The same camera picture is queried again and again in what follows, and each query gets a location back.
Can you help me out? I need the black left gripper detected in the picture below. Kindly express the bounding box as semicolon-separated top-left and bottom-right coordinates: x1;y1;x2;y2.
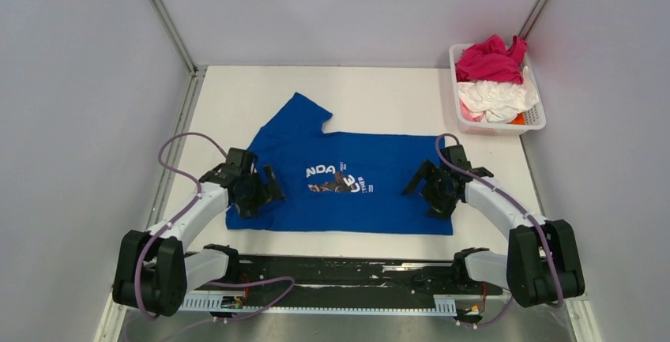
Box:
235;164;286;220

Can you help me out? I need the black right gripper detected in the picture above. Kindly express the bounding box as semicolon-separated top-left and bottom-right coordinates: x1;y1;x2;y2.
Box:
401;161;457;221

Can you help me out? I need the blue printed t-shirt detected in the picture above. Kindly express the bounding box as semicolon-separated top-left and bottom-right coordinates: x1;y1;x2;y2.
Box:
225;93;454;235

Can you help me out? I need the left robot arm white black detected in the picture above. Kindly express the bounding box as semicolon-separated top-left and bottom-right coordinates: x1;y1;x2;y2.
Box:
111;148;285;318

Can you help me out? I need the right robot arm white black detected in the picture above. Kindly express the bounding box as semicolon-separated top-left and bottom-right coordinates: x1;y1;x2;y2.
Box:
403;145;585;307

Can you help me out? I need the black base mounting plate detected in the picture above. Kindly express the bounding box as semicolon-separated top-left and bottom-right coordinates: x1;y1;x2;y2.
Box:
190;254;503;310

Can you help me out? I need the white t-shirt in basket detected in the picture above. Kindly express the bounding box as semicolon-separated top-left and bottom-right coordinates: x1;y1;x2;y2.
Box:
457;66;540;123

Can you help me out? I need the orange garment in basket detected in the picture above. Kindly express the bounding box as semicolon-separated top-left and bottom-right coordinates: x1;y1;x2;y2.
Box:
509;113;526;126

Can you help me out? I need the white plastic laundry basket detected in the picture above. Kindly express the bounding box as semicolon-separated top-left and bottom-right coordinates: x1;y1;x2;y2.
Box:
449;43;547;136

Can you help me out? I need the pink t-shirt in basket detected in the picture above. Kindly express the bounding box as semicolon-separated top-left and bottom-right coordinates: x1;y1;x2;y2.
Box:
455;35;528;85

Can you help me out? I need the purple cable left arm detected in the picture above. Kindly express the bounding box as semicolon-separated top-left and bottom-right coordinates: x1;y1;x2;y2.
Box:
134;132;295;323

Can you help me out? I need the aluminium front frame rail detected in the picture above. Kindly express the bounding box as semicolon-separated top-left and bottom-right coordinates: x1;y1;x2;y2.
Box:
111;257;589;302

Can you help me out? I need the white slotted cable duct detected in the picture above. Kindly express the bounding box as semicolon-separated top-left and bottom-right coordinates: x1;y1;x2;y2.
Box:
127;295;457;316

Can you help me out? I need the aluminium frame rail left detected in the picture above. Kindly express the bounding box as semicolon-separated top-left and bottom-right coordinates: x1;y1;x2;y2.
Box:
149;0;198;77

